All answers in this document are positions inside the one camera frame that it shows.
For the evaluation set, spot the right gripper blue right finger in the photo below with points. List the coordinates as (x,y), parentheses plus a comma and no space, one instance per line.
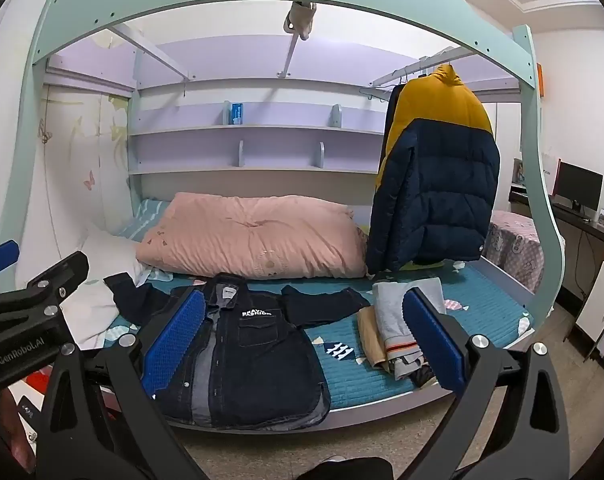
(530,437)

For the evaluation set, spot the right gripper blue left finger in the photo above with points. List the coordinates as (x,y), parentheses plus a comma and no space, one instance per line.
(102,421)

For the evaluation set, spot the dark denim jacket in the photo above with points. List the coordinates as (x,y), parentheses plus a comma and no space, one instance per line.
(252,349)

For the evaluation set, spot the white pillow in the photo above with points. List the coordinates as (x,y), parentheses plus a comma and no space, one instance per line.
(90,309)

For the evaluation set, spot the teal quilted mattress cover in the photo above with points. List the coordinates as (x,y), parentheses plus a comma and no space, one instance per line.
(351,359)

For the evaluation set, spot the folded tan garment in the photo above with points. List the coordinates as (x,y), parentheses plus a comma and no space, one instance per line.
(370,339)

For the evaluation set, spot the pink patterned covered furniture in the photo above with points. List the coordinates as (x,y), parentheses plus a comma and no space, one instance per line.
(513,245)

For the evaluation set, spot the dark wooden desk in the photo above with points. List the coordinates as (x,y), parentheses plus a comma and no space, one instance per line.
(584,252)

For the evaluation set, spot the pink duvet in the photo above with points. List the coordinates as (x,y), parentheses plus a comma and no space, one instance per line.
(259,238)

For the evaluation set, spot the navy yellow puffer jacket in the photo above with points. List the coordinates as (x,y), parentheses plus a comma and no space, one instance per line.
(438,176)

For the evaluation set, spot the black computer monitor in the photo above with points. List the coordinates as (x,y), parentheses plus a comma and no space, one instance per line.
(582,187)

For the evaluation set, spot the blue box on shelf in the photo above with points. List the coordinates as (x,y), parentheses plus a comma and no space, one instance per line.
(236,114)

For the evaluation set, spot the lilac wall shelf unit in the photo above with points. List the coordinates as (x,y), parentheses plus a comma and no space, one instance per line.
(313,105)

